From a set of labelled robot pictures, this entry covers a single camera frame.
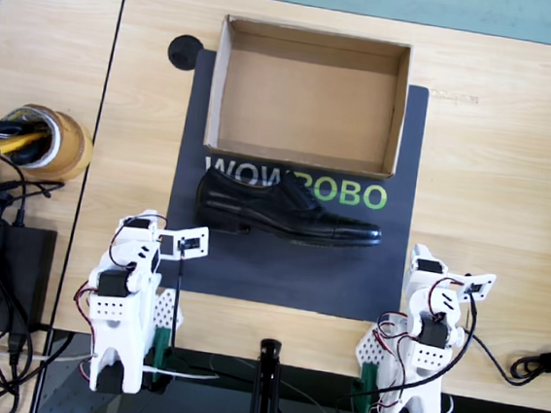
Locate black leather dress shoe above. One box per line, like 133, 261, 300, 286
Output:
192, 162, 389, 253

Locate open cardboard box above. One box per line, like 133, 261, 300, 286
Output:
200, 13, 415, 183

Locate brown packing tape roll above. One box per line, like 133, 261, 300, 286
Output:
0, 100, 98, 185

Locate green table clamp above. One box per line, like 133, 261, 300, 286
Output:
148, 326, 180, 396
356, 363, 383, 413

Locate black power adapter brick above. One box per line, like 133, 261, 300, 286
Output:
0, 224, 58, 337

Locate black mat with WOWROBO print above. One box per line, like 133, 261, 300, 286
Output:
157, 47, 433, 327

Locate black round desk grommet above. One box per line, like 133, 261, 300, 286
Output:
166, 33, 206, 73

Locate white perforated base plate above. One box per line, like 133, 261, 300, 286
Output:
149, 286, 189, 336
355, 321, 406, 376

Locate black coiled cable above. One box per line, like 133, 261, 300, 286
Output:
467, 332, 551, 390

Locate white thin cable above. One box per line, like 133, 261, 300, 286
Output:
141, 363, 222, 384

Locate yellow handled pliers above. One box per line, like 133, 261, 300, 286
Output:
0, 126, 52, 169

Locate black handled scissors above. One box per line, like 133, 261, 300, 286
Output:
0, 117, 46, 145

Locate black camera stand post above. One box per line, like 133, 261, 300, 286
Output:
250, 336, 288, 413

